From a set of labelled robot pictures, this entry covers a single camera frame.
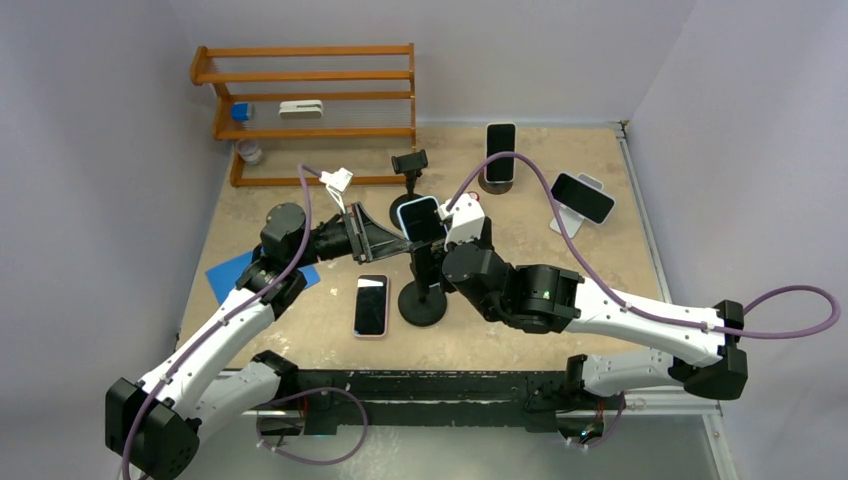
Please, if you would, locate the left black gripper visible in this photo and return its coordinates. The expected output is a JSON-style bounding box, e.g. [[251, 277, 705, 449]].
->
[[291, 201, 412, 269]]

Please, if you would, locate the blue case phone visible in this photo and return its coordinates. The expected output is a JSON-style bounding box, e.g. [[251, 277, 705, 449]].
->
[[396, 196, 447, 243]]

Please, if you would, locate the black tall phone stand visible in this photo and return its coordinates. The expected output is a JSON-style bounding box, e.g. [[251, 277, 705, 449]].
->
[[397, 263, 447, 328]]

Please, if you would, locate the pink case phone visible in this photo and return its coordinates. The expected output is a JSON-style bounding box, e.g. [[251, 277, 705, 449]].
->
[[353, 274, 390, 338]]

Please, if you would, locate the black round-base phone stand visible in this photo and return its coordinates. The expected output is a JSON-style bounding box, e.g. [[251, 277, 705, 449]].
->
[[390, 149, 429, 226]]

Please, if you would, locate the white case phone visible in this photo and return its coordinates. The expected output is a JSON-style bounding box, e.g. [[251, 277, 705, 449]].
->
[[484, 122, 517, 184]]

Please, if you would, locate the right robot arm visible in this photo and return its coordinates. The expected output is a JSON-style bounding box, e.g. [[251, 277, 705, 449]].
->
[[411, 243, 748, 407]]

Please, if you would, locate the dark round phone stand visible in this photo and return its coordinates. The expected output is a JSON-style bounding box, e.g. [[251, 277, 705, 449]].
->
[[477, 169, 514, 195]]

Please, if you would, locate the white folding phone stand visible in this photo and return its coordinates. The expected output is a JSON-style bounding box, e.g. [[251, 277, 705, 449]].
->
[[549, 173, 605, 238]]

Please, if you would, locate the black phone on white stand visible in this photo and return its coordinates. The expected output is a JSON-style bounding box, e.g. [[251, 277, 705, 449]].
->
[[550, 172, 616, 224]]

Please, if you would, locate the wooden shelf rack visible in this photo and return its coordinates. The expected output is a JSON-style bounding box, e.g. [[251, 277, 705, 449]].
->
[[189, 43, 418, 151]]

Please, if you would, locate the white clip object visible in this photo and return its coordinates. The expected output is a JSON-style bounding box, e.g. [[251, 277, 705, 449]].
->
[[278, 99, 324, 119]]

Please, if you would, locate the blue flat sheet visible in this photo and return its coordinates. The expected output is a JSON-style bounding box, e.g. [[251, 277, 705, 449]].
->
[[205, 254, 322, 306]]

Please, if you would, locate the blue white small object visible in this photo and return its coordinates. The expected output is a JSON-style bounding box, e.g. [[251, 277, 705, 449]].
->
[[230, 102, 255, 123]]

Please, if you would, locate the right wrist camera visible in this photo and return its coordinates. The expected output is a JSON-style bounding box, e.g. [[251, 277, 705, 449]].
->
[[437, 193, 485, 246]]

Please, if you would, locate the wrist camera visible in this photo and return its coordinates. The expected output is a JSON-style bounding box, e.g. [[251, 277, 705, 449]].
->
[[437, 193, 485, 246], [319, 167, 354, 215]]

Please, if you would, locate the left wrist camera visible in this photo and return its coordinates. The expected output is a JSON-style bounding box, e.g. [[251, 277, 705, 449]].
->
[[319, 167, 354, 215]]

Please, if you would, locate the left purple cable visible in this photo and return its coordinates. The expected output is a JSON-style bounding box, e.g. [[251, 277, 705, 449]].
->
[[121, 163, 326, 480]]

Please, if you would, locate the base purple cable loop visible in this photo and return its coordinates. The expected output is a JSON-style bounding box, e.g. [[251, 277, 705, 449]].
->
[[255, 388, 370, 468]]

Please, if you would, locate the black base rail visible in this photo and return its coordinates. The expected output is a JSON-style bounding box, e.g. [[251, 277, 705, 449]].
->
[[264, 369, 623, 436]]

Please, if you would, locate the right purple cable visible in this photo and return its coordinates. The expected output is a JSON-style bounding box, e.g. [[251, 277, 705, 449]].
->
[[442, 151, 842, 342]]

